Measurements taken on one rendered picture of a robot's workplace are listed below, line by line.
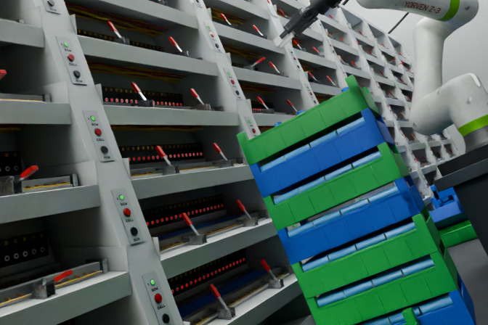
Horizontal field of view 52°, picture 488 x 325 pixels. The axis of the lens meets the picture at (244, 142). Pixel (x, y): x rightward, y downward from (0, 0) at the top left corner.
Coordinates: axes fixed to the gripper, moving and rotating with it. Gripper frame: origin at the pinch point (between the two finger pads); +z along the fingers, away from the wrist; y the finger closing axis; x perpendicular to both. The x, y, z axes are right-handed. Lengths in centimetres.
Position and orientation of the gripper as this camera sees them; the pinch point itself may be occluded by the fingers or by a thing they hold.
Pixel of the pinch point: (282, 38)
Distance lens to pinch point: 193.3
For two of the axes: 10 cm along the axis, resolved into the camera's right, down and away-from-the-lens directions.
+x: -5.3, -8.0, 2.8
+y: 5.0, -0.3, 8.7
